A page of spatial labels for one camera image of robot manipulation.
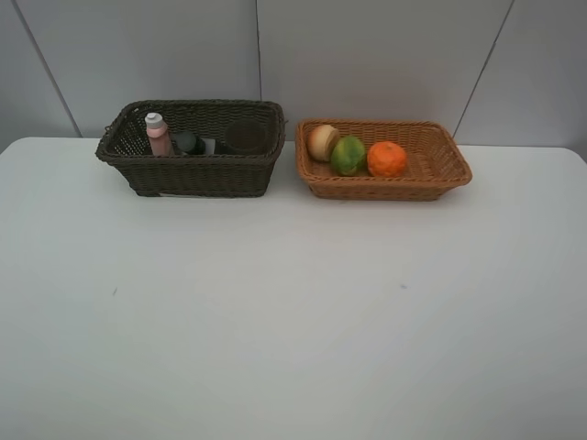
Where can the green papaya fruit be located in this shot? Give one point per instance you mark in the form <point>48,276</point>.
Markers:
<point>348,156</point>

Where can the red yellow half peach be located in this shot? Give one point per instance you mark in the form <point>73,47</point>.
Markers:
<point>321,142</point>

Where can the translucent purple plastic cup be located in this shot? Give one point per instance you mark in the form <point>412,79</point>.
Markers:
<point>245,137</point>

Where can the orange tangerine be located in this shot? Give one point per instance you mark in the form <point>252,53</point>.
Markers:
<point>386,159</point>

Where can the dark grey pump bottle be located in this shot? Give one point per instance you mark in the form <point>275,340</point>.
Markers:
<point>188,143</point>

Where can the pink bottle white cap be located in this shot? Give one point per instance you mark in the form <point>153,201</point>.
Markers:
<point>158,134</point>

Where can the dark brown wicker basket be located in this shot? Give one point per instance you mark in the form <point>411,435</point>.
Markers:
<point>125,146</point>

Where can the orange wicker basket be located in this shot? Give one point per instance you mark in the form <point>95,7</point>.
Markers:
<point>434,162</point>

